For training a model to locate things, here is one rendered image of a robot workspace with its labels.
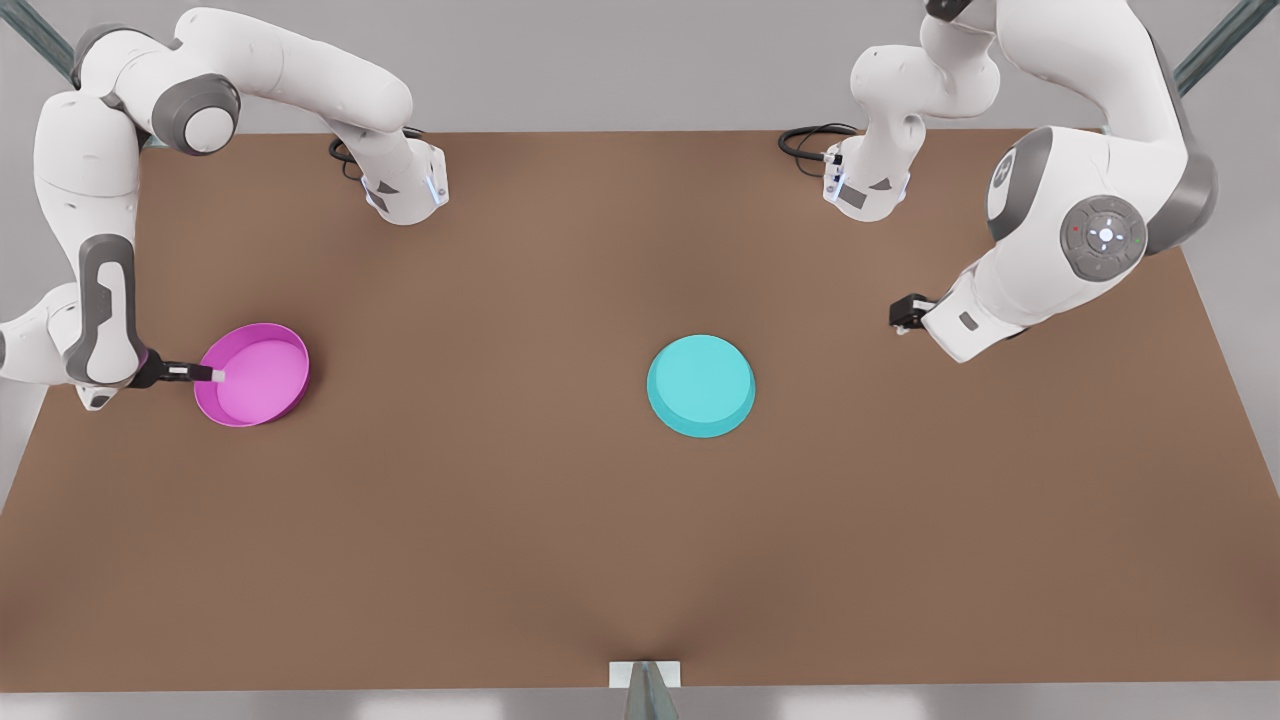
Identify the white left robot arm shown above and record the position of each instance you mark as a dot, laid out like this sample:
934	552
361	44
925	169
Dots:
1090	190

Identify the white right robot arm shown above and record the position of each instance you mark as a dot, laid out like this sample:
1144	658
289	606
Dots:
90	170

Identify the pink plate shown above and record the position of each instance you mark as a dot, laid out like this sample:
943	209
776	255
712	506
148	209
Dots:
254	375

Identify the blue plate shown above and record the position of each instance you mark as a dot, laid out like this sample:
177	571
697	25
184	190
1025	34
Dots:
700	385

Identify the silver frame post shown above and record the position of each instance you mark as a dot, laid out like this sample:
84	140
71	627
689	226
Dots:
648	690
1218	42
42	38

